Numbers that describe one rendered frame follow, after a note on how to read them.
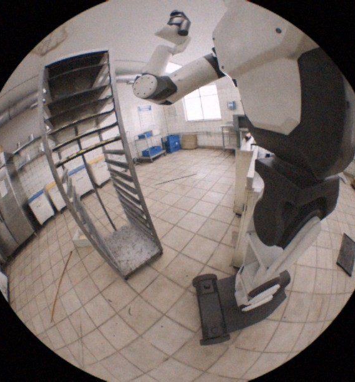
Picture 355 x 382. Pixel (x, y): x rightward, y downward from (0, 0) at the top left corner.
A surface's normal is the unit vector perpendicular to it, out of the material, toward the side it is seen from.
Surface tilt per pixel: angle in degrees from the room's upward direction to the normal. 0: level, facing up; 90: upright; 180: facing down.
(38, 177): 90
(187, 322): 0
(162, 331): 0
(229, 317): 0
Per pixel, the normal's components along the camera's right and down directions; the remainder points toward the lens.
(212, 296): -0.16, -0.86
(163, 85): -0.28, 0.40
